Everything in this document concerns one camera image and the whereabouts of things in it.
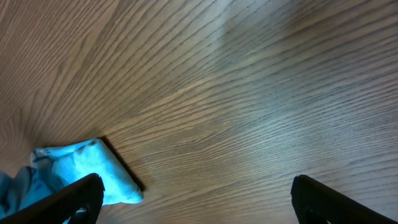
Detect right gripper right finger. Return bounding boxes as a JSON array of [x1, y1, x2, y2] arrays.
[[290, 175, 397, 224]]

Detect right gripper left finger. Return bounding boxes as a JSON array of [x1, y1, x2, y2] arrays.
[[1, 173, 104, 224]]

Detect light blue printed t-shirt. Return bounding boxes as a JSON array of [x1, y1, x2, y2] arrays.
[[1, 139, 144, 221]]

